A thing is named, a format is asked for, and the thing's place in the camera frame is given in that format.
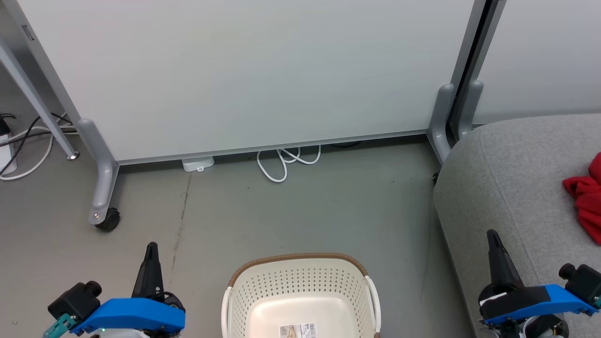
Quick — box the white power strip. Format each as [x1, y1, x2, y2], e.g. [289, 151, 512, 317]
[0, 133, 18, 175]

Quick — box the cream perforated laundry basket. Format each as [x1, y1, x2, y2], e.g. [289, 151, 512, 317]
[221, 253, 382, 338]

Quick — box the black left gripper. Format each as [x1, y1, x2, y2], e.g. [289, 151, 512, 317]
[132, 242, 187, 315]

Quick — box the black caster wheel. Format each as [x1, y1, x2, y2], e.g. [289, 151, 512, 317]
[95, 208, 121, 232]

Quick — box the black floor cable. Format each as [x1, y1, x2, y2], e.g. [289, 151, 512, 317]
[0, 113, 78, 177]

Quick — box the slanted grey metal leg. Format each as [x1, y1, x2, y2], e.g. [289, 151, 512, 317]
[0, 35, 79, 161]

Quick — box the long white floor cable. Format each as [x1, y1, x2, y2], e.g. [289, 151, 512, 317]
[0, 113, 80, 181]

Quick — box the grey fabric sofa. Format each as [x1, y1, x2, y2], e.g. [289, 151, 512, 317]
[433, 114, 601, 338]

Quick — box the small white adapter box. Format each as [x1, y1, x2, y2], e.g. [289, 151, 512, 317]
[182, 156, 215, 173]

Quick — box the wide white partition panel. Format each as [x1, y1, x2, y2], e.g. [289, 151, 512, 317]
[16, 0, 489, 165]

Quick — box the red white garment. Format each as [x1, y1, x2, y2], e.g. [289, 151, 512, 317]
[562, 152, 601, 246]

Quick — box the grey partition foot with caster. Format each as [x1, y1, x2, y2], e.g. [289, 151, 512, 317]
[77, 118, 119, 225]

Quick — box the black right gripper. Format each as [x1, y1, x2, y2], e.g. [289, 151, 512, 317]
[478, 229, 551, 322]

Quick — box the narrow white partition panel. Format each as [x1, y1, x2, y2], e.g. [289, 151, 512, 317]
[470, 0, 601, 125]

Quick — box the coiled white floor cable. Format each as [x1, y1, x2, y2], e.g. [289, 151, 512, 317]
[256, 145, 322, 184]

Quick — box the printed paper basket label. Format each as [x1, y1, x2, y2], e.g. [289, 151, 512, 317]
[279, 323, 317, 338]

